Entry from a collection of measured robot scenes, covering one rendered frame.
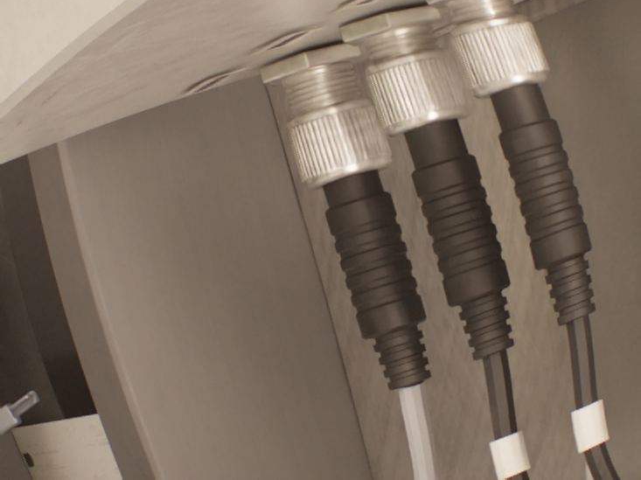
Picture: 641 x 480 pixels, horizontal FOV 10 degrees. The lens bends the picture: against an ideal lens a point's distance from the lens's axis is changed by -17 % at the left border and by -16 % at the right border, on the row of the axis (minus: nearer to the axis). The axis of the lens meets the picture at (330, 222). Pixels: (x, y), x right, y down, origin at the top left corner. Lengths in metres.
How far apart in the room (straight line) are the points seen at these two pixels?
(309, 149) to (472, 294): 0.05
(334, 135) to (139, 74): 0.06
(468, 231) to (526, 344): 0.07
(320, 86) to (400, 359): 0.05
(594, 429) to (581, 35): 0.08
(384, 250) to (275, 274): 0.11
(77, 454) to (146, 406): 0.86
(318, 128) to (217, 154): 0.11
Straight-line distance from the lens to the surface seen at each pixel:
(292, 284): 0.77
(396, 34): 0.63
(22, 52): 0.56
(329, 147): 0.66
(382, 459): 0.77
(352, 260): 0.67
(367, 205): 0.67
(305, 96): 0.67
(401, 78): 0.63
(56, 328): 1.72
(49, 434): 1.62
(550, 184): 0.60
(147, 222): 0.76
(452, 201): 0.63
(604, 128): 0.65
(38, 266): 1.72
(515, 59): 0.60
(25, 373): 1.63
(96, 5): 0.52
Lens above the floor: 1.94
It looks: 40 degrees down
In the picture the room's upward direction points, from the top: 6 degrees clockwise
